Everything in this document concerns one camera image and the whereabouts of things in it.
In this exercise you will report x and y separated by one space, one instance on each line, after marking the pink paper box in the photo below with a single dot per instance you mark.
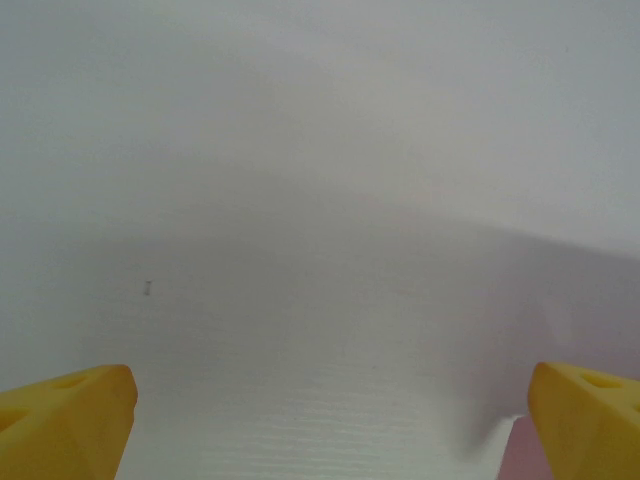
522 450

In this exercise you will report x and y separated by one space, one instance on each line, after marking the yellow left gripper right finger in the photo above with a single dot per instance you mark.
590 430

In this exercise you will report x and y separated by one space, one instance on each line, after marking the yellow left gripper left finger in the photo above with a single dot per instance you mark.
65 425

